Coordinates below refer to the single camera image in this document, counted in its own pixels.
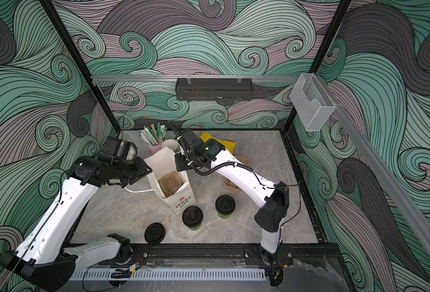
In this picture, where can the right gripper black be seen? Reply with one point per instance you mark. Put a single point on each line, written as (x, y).
(182, 165)

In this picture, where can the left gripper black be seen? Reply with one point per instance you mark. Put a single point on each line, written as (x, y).
(142, 170)

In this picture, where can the white paper gift bag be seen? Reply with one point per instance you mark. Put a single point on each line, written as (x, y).
(161, 163)

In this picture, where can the black cup lid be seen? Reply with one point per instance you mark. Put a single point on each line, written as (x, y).
(192, 216)
(225, 204)

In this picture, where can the green paper coffee cup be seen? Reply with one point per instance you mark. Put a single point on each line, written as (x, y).
(223, 216)

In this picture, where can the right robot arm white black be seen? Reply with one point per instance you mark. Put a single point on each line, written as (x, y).
(206, 158)

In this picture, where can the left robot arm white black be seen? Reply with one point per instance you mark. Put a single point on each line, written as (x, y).
(40, 259)

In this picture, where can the stack of green paper cups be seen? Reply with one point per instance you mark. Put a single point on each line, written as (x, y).
(172, 145)

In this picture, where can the pink holder with straws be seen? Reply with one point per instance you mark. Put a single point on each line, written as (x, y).
(153, 136)

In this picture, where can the yellow napkin stack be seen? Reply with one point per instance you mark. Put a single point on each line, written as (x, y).
(229, 145)

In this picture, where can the stack of black cup lids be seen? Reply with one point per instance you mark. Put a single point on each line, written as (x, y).
(154, 233)

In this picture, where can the black wall tray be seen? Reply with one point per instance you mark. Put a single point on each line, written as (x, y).
(205, 89)

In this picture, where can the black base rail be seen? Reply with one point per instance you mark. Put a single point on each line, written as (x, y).
(250, 253)

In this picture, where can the white slotted cable duct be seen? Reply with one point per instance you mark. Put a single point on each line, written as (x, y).
(173, 274)

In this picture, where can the clear acrylic wall holder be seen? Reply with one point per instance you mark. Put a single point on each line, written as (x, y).
(312, 100)

